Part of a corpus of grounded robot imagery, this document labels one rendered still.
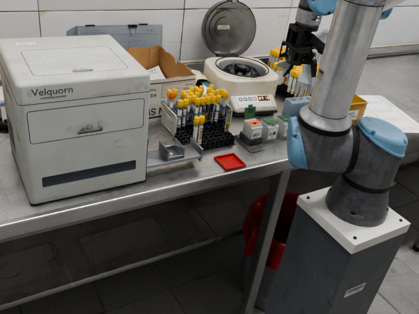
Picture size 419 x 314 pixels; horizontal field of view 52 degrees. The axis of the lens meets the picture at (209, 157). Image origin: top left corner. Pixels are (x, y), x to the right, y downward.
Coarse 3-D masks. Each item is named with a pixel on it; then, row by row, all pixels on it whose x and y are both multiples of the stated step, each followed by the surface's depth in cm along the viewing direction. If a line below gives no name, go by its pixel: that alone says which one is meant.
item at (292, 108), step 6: (306, 96) 146; (288, 102) 141; (294, 102) 140; (300, 102) 141; (306, 102) 142; (288, 108) 141; (294, 108) 141; (300, 108) 142; (282, 114) 145; (288, 114) 142; (294, 114) 142
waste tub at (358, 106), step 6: (354, 96) 153; (354, 102) 153; (360, 102) 151; (366, 102) 148; (354, 108) 147; (360, 108) 148; (348, 114) 147; (354, 114) 148; (360, 114) 150; (354, 120) 150
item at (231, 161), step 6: (216, 156) 123; (222, 156) 124; (228, 156) 125; (234, 156) 126; (222, 162) 122; (228, 162) 123; (234, 162) 123; (240, 162) 124; (228, 168) 119; (234, 168) 120
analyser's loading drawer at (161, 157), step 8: (160, 144) 114; (176, 144) 116; (192, 144) 120; (152, 152) 115; (160, 152) 115; (168, 152) 111; (176, 152) 117; (184, 152) 114; (192, 152) 118; (200, 152) 117; (152, 160) 112; (160, 160) 112; (168, 160) 112; (176, 160) 113; (184, 160) 114; (200, 160) 118
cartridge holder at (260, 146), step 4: (240, 132) 132; (236, 136) 134; (240, 136) 133; (244, 136) 131; (240, 140) 133; (244, 140) 131; (248, 140) 129; (252, 140) 129; (256, 140) 130; (260, 140) 131; (244, 144) 131; (248, 144) 130; (252, 144) 130; (256, 144) 131; (260, 144) 131; (248, 148) 129; (252, 148) 129; (256, 148) 129; (260, 148) 130; (264, 148) 131
